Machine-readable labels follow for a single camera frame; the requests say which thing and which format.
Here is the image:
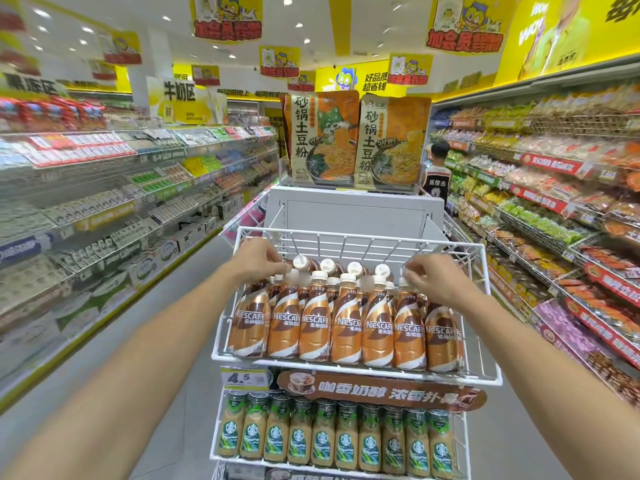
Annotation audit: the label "person's left hand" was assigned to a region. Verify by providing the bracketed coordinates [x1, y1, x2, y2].
[227, 238, 294, 296]

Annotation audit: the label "person's right hand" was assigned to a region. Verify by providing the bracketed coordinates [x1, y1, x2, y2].
[401, 253, 482, 311]

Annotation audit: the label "white-capped brown coffee bottle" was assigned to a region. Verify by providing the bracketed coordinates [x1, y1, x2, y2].
[393, 277, 427, 371]
[267, 269, 302, 359]

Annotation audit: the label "person's left forearm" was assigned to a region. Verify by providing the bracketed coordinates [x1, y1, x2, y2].
[0, 260, 253, 480]

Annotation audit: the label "person's right forearm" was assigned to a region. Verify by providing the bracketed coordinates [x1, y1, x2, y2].
[447, 267, 640, 480]

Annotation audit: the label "row of brown coffee bottles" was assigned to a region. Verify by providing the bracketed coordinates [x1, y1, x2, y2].
[225, 255, 465, 374]

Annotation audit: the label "white metal rack panel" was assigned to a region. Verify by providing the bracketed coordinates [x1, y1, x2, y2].
[264, 186, 447, 248]

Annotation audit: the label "brown coffee promo sign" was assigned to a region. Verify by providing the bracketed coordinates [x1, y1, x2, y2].
[276, 370, 488, 414]

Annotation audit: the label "yellow price tag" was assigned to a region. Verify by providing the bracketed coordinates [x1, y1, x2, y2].
[220, 367, 274, 392]

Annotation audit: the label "orange noodle packet with dog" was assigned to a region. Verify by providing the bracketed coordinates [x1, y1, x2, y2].
[283, 90, 361, 188]

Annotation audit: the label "shelf unit with snack packets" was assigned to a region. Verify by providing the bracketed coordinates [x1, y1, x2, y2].
[430, 55, 640, 410]

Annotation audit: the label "row of green-label glass bottles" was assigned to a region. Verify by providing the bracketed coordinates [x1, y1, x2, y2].
[216, 390, 457, 476]

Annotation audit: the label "red shelf label strips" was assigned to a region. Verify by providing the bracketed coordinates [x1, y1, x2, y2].
[445, 137, 640, 370]

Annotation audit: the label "white shelf unit boxed goods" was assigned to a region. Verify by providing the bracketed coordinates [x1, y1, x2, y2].
[0, 95, 281, 410]

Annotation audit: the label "white pillar with yellow sign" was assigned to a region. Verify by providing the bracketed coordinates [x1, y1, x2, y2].
[146, 30, 228, 126]

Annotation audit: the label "dark shelf sign strip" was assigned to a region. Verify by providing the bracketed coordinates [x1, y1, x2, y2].
[264, 467, 406, 480]

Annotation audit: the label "hanging yellow red banners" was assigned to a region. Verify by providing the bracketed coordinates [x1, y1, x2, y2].
[0, 0, 506, 93]

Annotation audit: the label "round ceiling lights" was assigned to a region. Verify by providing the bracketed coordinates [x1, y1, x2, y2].
[30, 0, 406, 63]

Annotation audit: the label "white wire display rack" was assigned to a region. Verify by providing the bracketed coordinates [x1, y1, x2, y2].
[210, 185, 504, 480]

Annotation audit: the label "yellow wall sign blue mascot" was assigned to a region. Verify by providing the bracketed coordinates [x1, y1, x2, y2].
[315, 60, 391, 98]

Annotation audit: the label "large yellow wall poster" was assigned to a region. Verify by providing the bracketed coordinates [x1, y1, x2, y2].
[494, 0, 640, 88]

